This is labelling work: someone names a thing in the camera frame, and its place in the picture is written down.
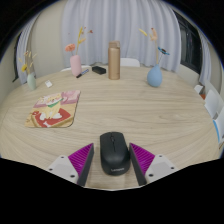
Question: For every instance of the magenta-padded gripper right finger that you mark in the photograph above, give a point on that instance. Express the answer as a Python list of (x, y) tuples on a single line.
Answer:
[(142, 159)]

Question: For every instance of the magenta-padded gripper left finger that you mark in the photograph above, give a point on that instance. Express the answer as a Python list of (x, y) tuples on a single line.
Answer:
[(81, 159)]

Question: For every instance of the black computer mouse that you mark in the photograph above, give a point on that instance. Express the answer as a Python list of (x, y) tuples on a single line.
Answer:
[(114, 153)]

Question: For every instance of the cartoon print mouse pad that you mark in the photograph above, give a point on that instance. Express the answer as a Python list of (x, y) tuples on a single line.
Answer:
[(53, 110)]

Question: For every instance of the white remote control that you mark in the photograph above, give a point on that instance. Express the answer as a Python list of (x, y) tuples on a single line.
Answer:
[(48, 83)]

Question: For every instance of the blue vase with flowers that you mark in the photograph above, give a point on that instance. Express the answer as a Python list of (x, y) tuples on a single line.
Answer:
[(155, 77)]

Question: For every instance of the black and blue marker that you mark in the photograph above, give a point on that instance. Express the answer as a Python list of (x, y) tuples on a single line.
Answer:
[(82, 73)]

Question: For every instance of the black rectangular box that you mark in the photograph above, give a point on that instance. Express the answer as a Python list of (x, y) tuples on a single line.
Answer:
[(99, 70)]

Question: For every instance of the white chair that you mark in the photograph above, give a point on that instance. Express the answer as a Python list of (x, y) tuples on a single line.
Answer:
[(130, 62), (66, 69)]

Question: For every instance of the green vase with flowers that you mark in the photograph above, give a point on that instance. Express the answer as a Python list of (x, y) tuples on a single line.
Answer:
[(31, 82)]

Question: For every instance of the pink vase with flowers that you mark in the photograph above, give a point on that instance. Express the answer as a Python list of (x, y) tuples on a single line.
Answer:
[(75, 66)]

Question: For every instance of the gold drink bottle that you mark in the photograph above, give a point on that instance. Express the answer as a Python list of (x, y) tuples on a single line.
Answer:
[(114, 61)]

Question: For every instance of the narrow dark window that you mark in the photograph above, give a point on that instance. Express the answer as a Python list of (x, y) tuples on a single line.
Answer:
[(15, 66)]

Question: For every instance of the narrow white curtain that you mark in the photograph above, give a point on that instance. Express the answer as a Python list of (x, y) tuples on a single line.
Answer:
[(24, 46), (205, 60)]

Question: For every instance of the large dark window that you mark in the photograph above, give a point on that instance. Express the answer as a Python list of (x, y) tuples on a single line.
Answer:
[(190, 46)]

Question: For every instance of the wide white curtain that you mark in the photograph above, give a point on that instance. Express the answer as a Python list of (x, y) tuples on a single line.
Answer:
[(116, 23)]

